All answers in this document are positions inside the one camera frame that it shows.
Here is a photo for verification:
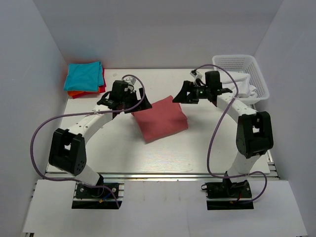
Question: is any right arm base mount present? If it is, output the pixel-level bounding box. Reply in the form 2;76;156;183
201;179;254;210

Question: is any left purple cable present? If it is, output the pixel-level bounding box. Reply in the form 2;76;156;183
30;74;146;209

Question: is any salmon pink t-shirt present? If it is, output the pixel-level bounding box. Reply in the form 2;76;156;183
133;95;189;143

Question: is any folded orange t-shirt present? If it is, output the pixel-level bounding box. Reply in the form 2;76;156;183
67;86;106;99

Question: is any white plastic basket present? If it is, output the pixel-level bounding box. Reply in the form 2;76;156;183
212;54;270;105

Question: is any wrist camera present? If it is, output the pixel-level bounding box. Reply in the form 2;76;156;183
121;76;136;93
190;70;204;85

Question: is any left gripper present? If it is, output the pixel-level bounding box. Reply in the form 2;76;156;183
120;87;152;114

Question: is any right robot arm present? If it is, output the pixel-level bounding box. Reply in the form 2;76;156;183
173;70;274;197

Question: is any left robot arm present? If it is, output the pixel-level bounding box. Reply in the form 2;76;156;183
48;75;152;197

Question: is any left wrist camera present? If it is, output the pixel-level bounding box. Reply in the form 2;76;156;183
121;76;136;93

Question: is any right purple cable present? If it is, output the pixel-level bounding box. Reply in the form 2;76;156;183
190;64;268;204

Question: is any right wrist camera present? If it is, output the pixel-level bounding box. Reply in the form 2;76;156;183
190;70;204;85

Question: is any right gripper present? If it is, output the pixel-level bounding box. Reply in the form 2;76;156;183
173;80;211;104

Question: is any white t-shirt in basket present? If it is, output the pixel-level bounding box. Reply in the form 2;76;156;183
219;71;257;98

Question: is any folded teal t-shirt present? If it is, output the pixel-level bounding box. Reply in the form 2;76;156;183
64;61;105;92

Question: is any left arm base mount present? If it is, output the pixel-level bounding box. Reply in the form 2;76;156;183
72;182;124;210

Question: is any folded red t-shirt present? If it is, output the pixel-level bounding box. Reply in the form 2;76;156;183
102;68;106;88

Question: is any purple cable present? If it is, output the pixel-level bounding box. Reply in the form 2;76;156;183
190;64;268;204
30;74;146;209

